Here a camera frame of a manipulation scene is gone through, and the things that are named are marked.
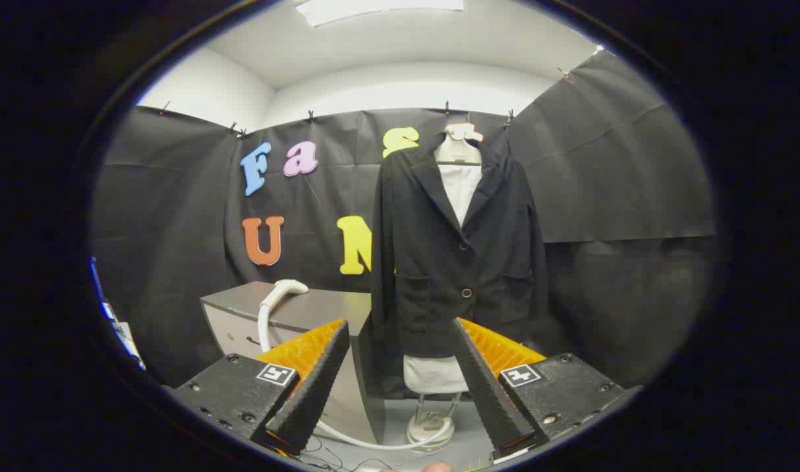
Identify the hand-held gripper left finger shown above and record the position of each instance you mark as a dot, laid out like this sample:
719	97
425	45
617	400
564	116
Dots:
314	387

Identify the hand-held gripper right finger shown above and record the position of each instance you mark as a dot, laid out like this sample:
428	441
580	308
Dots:
485	387

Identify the black blazer jacket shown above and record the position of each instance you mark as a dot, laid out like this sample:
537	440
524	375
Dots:
432	275

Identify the white mannequin stand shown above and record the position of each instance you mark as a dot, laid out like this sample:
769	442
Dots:
429	429

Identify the grey cabinet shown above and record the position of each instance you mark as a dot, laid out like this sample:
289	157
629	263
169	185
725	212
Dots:
321	308

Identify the white mannequin torso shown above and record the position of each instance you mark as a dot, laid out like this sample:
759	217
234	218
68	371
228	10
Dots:
460	187

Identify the blue and white panel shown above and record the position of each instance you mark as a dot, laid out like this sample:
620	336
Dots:
114	321

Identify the black backdrop cloth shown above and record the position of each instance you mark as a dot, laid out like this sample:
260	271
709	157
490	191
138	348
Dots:
609	164

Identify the row of black cloth clips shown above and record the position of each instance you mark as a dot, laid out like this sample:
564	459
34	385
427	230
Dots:
447	107

